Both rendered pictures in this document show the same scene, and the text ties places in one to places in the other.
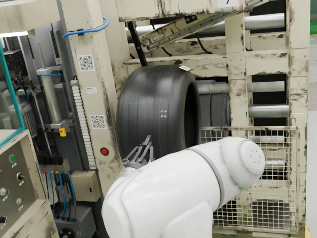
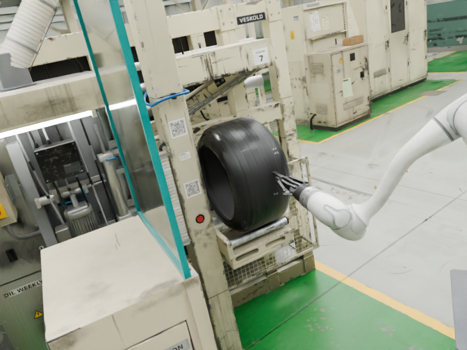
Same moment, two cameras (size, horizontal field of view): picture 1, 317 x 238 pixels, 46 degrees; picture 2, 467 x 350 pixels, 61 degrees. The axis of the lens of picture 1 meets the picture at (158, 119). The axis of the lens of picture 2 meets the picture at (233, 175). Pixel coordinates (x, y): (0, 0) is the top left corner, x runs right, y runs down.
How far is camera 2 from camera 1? 1.30 m
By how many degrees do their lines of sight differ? 39
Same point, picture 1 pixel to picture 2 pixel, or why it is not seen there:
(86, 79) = (178, 145)
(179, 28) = (211, 92)
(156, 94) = (260, 137)
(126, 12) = not seen: hidden behind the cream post
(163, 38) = (199, 103)
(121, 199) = not seen: outside the picture
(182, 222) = not seen: outside the picture
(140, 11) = (190, 77)
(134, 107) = (248, 153)
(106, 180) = (203, 250)
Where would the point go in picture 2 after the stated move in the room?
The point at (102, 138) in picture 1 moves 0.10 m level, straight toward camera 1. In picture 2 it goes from (197, 205) to (214, 207)
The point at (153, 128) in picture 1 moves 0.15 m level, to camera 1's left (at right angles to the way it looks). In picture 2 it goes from (272, 165) to (250, 178)
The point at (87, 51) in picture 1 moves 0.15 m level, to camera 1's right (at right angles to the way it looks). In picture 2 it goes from (178, 115) to (204, 105)
